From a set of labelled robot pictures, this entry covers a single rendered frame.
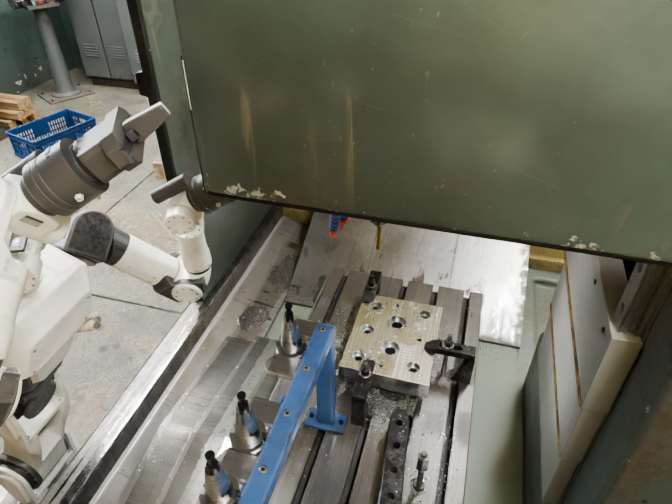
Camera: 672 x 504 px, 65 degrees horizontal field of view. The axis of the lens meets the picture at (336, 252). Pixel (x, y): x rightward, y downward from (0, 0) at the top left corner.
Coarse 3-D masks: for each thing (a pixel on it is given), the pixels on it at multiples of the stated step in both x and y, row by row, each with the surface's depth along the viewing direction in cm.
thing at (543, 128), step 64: (192, 0) 60; (256, 0) 58; (320, 0) 56; (384, 0) 54; (448, 0) 53; (512, 0) 51; (576, 0) 50; (640, 0) 48; (192, 64) 65; (256, 64) 62; (320, 64) 60; (384, 64) 58; (448, 64) 56; (512, 64) 55; (576, 64) 53; (640, 64) 51; (256, 128) 68; (320, 128) 65; (384, 128) 63; (448, 128) 61; (512, 128) 58; (576, 128) 57; (640, 128) 55; (256, 192) 74; (320, 192) 71; (384, 192) 68; (448, 192) 65; (512, 192) 63; (576, 192) 61; (640, 192) 59; (640, 256) 63
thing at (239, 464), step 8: (232, 448) 89; (224, 456) 88; (232, 456) 88; (240, 456) 88; (248, 456) 88; (256, 456) 88; (224, 464) 87; (232, 464) 87; (240, 464) 87; (248, 464) 87; (232, 472) 85; (240, 472) 85; (248, 472) 85; (240, 480) 84
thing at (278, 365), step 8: (272, 360) 104; (280, 360) 104; (288, 360) 104; (296, 360) 104; (272, 368) 103; (280, 368) 103; (288, 368) 103; (296, 368) 103; (280, 376) 102; (288, 376) 101
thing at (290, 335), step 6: (294, 318) 103; (282, 324) 104; (288, 324) 102; (294, 324) 103; (282, 330) 104; (288, 330) 103; (294, 330) 103; (282, 336) 105; (288, 336) 104; (294, 336) 104; (300, 336) 106; (282, 342) 105; (288, 342) 105; (294, 342) 105; (300, 342) 106; (288, 348) 105; (294, 348) 105
